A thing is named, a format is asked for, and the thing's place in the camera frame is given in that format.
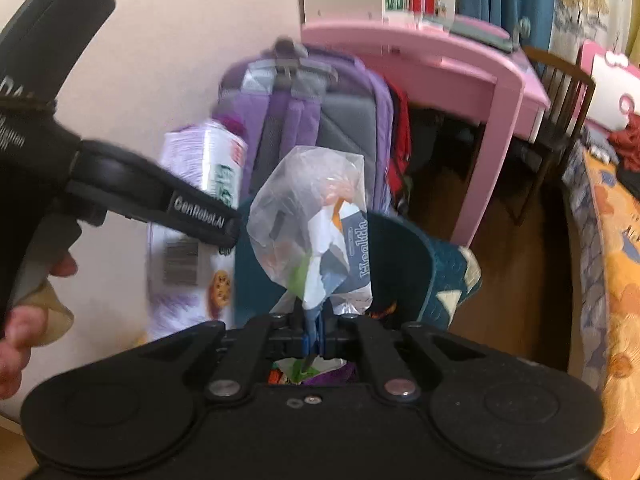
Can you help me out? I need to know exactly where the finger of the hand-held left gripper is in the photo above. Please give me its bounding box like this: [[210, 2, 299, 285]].
[[150, 166, 247, 257]]

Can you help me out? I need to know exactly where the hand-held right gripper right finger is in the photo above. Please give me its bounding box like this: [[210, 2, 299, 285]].
[[315, 312, 491, 402]]

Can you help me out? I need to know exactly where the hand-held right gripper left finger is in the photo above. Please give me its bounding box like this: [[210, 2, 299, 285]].
[[137, 312, 315, 402]]

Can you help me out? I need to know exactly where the purple snack bag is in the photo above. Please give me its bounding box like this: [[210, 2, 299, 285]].
[[300, 362, 360, 387]]

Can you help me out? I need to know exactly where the orange wrapper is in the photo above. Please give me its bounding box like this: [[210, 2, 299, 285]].
[[367, 300, 401, 322]]

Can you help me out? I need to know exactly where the purple white cookie box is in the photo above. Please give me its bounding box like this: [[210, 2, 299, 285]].
[[146, 119, 249, 341]]

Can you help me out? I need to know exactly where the teal waste bin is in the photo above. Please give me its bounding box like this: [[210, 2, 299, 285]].
[[234, 197, 436, 333]]

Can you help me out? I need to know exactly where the clear plastic bag with paper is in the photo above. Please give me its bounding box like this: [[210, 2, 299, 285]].
[[246, 146, 375, 318]]

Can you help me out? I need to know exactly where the person's left hand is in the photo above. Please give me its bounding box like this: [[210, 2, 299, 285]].
[[0, 251, 79, 401]]

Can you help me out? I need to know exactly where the purple grey backpack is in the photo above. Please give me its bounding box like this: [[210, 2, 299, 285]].
[[215, 37, 401, 221]]

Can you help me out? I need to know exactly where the red cloth bag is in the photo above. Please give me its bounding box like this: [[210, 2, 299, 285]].
[[387, 85, 413, 196]]

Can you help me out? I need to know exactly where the pink desk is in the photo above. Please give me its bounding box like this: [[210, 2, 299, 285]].
[[300, 20, 551, 248]]

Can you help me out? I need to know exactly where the dark wooden chair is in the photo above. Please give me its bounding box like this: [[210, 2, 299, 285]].
[[510, 45, 597, 226]]

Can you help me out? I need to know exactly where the dark green folder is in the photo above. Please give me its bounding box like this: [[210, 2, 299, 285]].
[[450, 14, 516, 53]]

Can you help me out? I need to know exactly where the floral white yellow curtain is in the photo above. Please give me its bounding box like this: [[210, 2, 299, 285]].
[[550, 0, 633, 61]]

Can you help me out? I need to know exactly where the pink bed frame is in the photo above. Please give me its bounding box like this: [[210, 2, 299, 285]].
[[577, 42, 640, 136]]

